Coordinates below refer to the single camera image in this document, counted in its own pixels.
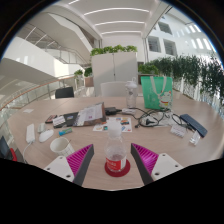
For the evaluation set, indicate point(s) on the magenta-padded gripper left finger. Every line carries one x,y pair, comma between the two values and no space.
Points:
59,166

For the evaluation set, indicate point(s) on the potted plants by railing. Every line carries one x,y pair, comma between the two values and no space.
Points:
87,71

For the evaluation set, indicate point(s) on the flat round red coaster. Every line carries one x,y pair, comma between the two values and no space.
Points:
110,172

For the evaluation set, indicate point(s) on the white packet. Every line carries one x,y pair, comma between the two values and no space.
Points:
178,130

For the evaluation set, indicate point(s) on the tall clear drinking bottle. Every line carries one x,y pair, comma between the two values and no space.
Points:
131,95

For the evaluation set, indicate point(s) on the red and black card case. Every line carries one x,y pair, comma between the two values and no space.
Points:
51,119

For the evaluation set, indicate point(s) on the white gridded mug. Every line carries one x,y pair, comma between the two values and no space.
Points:
59,147

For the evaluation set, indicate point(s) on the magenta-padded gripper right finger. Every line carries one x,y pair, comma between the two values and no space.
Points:
165,165

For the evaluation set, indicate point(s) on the row of green trees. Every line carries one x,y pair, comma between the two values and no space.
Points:
193,71

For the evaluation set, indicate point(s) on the small teal tube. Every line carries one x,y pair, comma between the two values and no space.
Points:
65,131

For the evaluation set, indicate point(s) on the clear plastic packet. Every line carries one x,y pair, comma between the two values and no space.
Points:
195,137

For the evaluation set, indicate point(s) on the colourful sticker sheet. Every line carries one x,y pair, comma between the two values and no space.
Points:
125,122

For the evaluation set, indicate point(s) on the small white-grey device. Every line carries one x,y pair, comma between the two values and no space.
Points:
41,127

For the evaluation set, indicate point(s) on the white computer mouse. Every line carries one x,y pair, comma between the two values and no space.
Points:
46,135

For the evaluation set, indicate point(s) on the green plants atop cabinet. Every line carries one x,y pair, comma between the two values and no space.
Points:
113,50

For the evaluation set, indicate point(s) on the clear red-labelled water bottle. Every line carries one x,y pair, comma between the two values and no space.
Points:
115,150

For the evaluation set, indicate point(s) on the white cabinet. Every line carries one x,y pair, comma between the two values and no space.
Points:
113,71

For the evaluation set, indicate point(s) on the red and black chair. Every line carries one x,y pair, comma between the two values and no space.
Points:
11,155

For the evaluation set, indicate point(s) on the white power strip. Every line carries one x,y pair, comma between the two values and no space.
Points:
30,133

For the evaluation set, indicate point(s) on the white paper slip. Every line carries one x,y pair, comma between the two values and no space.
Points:
28,110

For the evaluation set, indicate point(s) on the black wallet with white card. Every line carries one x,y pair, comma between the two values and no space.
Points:
68,118

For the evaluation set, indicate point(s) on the black power adapter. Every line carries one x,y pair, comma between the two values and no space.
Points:
111,110

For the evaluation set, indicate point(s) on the black office chair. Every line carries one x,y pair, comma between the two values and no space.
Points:
64,92

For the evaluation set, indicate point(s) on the white chair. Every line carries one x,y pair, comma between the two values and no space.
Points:
113,89

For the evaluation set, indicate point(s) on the green tote bag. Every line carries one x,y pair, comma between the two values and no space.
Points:
151,95

